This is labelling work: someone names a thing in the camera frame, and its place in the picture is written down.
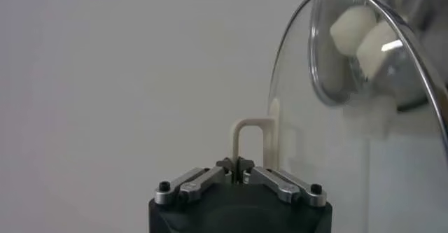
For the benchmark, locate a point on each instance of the perforated steel steamer basket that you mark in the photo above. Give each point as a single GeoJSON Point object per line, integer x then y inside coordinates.
{"type": "Point", "coordinates": [413, 80]}

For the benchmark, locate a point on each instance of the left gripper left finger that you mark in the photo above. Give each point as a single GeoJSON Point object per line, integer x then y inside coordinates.
{"type": "Point", "coordinates": [199, 183]}

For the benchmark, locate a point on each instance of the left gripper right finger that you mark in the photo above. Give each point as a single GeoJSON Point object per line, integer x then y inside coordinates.
{"type": "Point", "coordinates": [280, 183]}

